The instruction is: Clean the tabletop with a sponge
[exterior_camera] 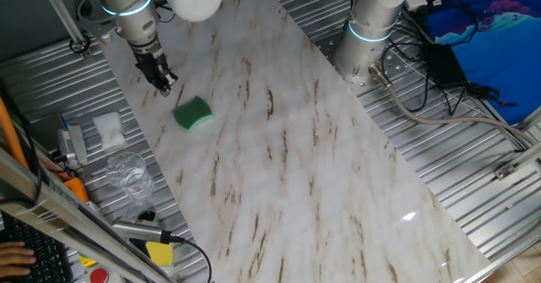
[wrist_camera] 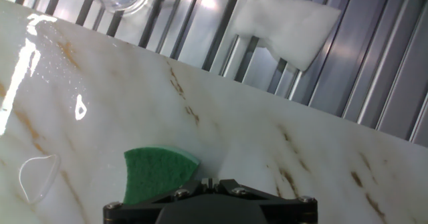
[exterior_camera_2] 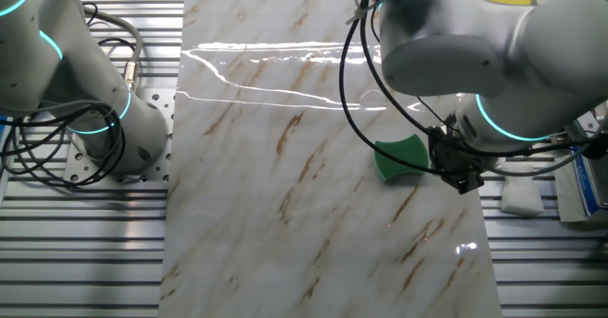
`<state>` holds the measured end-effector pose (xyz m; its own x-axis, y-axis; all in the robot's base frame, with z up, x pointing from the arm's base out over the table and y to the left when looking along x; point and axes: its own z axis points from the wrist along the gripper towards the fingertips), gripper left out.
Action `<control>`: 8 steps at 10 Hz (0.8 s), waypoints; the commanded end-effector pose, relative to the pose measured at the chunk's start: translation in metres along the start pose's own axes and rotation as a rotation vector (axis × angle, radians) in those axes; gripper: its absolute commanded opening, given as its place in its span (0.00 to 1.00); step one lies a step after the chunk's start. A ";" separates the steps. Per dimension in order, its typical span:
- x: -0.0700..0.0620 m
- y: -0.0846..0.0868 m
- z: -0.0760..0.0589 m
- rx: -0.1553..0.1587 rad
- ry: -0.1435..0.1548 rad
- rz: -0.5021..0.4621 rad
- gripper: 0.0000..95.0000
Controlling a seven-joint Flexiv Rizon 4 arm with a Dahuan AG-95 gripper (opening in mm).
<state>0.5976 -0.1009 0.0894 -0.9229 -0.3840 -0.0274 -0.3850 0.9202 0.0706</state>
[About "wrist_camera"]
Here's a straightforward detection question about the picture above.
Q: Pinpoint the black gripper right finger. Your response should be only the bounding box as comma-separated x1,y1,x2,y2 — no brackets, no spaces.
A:
211,179,268,201

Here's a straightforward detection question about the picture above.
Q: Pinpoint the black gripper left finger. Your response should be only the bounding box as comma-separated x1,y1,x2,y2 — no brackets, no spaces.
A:
146,179,211,205

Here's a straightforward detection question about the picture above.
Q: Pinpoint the green scouring sponge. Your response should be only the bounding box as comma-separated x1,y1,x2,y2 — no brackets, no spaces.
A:
122,146,201,205

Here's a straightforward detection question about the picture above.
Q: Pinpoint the marble pattern board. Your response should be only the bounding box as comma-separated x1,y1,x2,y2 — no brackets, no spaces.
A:
0,0,428,224

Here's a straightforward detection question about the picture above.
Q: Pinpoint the white crumpled cloth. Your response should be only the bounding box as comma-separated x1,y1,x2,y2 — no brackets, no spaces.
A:
233,0,342,72

